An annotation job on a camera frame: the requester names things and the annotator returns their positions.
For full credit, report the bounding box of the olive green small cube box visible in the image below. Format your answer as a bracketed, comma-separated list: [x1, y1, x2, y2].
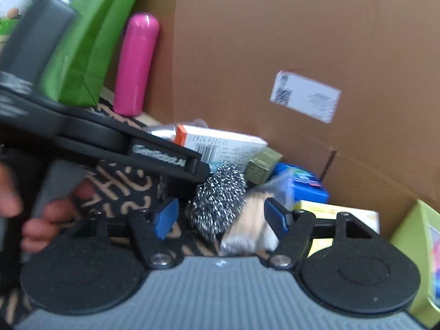
[245, 147, 283, 185]

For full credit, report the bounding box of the yellow medicine box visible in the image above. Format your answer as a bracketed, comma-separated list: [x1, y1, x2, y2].
[293, 199, 381, 259]

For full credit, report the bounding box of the large brown cardboard sheet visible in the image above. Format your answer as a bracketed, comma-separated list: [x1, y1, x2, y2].
[133, 0, 439, 235]

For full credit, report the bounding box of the bag of cotton swabs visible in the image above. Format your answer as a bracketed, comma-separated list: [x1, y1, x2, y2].
[220, 168, 295, 256]

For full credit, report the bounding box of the white orange medicine box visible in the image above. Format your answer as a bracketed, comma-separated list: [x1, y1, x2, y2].
[175, 124, 268, 174]

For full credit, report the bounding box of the person left hand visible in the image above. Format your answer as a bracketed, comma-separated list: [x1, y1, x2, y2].
[1, 163, 94, 254]

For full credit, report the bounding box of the pink thermos bottle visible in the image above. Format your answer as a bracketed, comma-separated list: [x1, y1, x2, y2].
[113, 13, 160, 116]

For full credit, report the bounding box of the steel wool scrubber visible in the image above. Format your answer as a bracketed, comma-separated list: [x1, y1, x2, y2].
[187, 163, 247, 242]

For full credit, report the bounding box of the white shipping label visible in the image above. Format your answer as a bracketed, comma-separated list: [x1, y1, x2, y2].
[270, 70, 341, 124]

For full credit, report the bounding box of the green shopping bag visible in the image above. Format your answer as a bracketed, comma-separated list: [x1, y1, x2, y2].
[41, 0, 136, 106]

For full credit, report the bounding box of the light green cardboard box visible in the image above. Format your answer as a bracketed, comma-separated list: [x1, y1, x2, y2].
[390, 200, 439, 329]

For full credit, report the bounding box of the patterned black beige carpet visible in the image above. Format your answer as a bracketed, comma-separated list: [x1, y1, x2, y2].
[0, 96, 193, 327]

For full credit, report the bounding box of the blue plastic gum container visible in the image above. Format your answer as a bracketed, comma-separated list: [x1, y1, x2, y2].
[272, 163, 330, 210]

